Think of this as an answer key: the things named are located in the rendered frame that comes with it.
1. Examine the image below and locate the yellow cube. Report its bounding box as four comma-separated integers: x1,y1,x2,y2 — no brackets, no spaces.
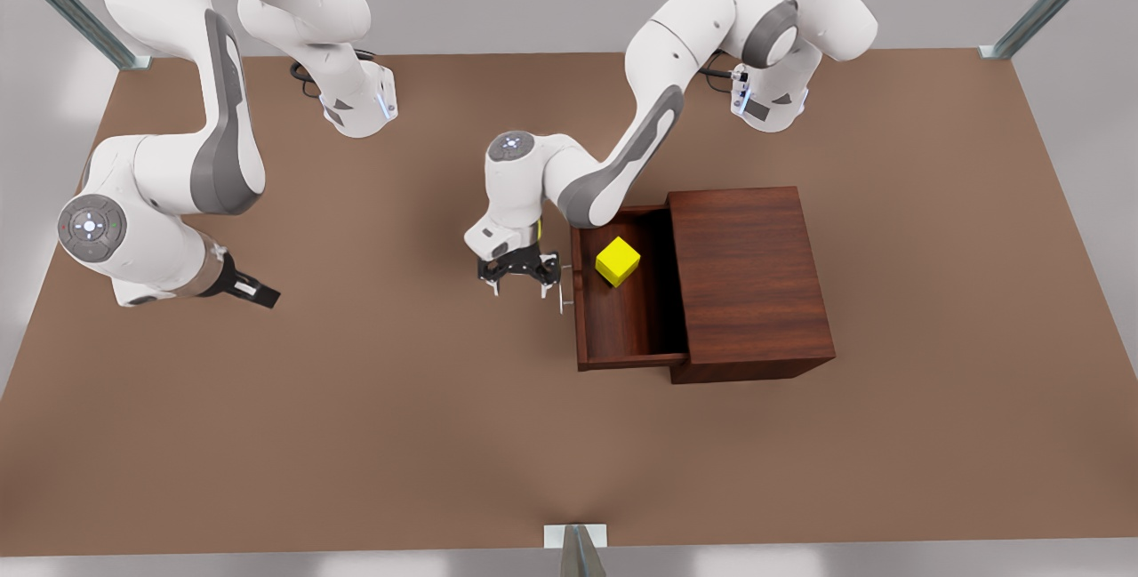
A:
595,236,642,288

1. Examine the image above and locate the dark wooden cabinet box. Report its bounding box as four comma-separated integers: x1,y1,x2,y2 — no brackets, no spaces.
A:
667,187,837,385

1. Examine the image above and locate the dark wooden drawer, silver handle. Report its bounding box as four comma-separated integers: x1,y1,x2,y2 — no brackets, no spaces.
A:
557,204,691,373

